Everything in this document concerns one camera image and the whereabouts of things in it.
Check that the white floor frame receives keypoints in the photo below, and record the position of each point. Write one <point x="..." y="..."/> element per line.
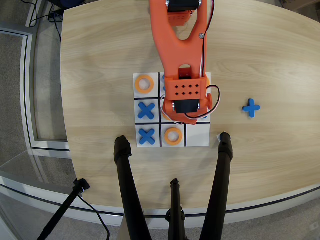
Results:
<point x="26" y="100"/>

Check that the thin black tripod leg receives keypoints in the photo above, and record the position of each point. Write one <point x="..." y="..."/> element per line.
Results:
<point x="175" y="200"/>

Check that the white tic-tac-toe board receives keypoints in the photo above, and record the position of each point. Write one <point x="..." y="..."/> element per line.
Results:
<point x="147" y="95"/>

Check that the dark blue object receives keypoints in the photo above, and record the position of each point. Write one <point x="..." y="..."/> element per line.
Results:
<point x="67" y="2"/>

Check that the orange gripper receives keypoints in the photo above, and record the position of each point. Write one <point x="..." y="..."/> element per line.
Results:
<point x="192" y="122"/>

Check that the small white sticker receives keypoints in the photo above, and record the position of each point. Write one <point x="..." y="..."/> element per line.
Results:
<point x="218" y="137"/>

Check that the black pole with clamp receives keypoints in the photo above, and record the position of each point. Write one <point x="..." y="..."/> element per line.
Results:
<point x="62" y="210"/>

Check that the blue foam cross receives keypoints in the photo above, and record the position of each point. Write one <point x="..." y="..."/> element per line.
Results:
<point x="147" y="136"/>
<point x="163" y="77"/>
<point x="251" y="108"/>
<point x="205" y="116"/>
<point x="146" y="110"/>

